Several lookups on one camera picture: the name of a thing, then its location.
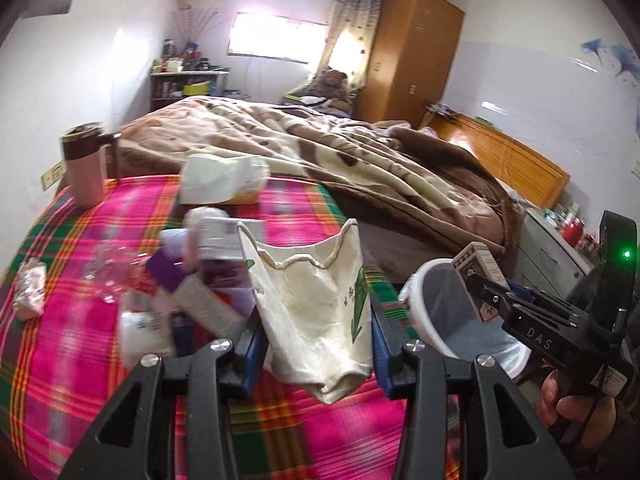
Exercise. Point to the brown patterned blanket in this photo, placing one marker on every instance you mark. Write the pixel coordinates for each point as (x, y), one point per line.
(350, 160)

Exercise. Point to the dark blue packet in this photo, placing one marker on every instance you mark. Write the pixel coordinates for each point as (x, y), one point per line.
(184, 332)

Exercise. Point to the white carton box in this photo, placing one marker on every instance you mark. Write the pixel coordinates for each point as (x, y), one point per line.
(225, 237)

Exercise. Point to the crumpled snack wrapper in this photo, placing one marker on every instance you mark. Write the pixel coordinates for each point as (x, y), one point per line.
(30, 290)

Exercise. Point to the white bin with plastic liner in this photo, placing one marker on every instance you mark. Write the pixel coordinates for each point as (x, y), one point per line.
(440, 305)

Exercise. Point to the red jar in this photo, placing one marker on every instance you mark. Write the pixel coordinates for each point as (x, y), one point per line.
(571, 232)

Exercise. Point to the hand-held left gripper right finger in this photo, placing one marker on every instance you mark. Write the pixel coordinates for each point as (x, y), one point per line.
(382, 360)

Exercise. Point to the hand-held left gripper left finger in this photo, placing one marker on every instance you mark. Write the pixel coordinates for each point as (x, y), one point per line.
(254, 360)

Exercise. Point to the pink green plaid bed sheet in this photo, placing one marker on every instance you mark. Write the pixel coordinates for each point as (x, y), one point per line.
(75, 360)

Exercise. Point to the purple card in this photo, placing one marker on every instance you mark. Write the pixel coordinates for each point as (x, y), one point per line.
(165, 270)

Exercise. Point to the person's right hand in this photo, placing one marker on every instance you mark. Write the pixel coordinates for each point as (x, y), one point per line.
(575, 410)

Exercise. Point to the window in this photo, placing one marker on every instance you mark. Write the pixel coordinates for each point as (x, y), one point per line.
(275, 37)

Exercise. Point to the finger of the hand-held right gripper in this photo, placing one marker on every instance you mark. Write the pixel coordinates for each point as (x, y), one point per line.
(542, 302)
(487, 295)

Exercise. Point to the wall socket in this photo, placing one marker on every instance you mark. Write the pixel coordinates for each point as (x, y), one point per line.
(53, 176)

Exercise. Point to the patterned curtain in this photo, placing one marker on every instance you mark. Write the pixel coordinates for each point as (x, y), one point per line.
(350, 30)

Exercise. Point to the crushed clear plastic bottle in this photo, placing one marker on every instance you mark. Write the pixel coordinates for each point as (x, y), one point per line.
(112, 270)

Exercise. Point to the small printed cardboard box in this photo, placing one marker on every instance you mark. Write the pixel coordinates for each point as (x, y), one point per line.
(480, 260)

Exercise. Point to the grey foam pad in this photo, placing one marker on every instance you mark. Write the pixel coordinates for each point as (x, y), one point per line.
(205, 305)

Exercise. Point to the yellow tissue pack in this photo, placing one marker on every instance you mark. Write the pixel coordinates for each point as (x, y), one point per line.
(220, 177)

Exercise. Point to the pink tumbler with brown lid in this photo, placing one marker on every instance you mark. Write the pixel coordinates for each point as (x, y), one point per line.
(85, 170)

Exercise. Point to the brown teddy bear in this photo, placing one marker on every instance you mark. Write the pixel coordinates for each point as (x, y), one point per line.
(332, 87)

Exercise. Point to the wooden headboard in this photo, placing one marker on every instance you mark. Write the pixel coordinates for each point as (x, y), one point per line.
(505, 155)

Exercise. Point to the purple box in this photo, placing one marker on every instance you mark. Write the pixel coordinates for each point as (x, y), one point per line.
(232, 285)

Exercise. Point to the decorative branches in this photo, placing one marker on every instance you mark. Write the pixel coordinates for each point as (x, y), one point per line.
(192, 25)

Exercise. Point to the grey nightstand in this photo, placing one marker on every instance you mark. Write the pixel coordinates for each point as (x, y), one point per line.
(545, 255)

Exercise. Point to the small items on headboard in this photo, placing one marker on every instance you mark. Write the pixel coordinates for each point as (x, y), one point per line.
(442, 110)

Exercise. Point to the wooden wardrobe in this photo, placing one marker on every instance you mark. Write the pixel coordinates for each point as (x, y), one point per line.
(415, 55)

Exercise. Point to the white shelf unit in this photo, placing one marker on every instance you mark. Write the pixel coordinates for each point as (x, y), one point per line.
(190, 85)

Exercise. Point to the cream bag with green print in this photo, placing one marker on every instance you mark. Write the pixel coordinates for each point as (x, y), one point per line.
(300, 310)

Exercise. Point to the clutter of bottles on shelf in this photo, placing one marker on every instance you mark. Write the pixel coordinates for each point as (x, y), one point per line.
(185, 60)

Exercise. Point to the blue dolphin wall sticker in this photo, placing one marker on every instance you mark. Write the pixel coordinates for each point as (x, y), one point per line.
(612, 57)

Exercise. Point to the person's right forearm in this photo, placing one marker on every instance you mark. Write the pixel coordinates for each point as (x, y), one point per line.
(610, 450)

